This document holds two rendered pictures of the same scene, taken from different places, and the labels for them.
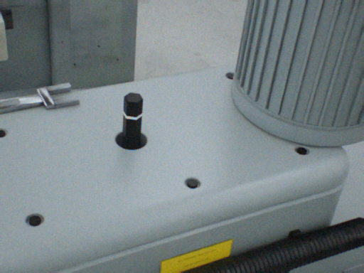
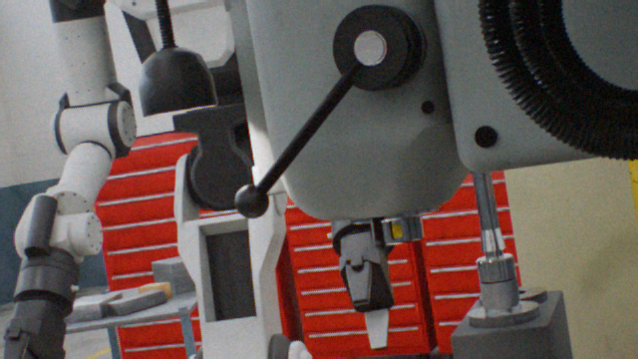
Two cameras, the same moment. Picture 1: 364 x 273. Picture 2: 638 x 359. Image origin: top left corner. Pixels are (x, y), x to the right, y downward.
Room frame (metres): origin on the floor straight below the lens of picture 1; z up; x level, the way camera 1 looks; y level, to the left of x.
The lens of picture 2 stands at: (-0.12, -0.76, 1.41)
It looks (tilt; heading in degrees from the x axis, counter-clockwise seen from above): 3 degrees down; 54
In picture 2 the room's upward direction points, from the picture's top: 9 degrees counter-clockwise
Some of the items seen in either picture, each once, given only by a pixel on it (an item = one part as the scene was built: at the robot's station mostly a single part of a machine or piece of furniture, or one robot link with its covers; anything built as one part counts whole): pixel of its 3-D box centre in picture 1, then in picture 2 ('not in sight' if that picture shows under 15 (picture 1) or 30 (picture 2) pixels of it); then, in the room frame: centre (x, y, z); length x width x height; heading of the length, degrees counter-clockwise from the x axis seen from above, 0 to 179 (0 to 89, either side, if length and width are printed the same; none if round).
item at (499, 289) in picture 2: not in sight; (498, 286); (0.88, 0.26, 1.16); 0.05 x 0.05 x 0.06
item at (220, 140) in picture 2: not in sight; (239, 152); (0.94, 0.90, 1.37); 0.28 x 0.13 x 0.18; 43
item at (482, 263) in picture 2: not in sight; (494, 260); (0.88, 0.26, 1.19); 0.05 x 0.05 x 0.01
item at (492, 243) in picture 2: not in sight; (487, 212); (0.88, 0.26, 1.25); 0.03 x 0.03 x 0.11
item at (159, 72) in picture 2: not in sight; (174, 79); (0.43, 0.19, 1.46); 0.07 x 0.07 x 0.06
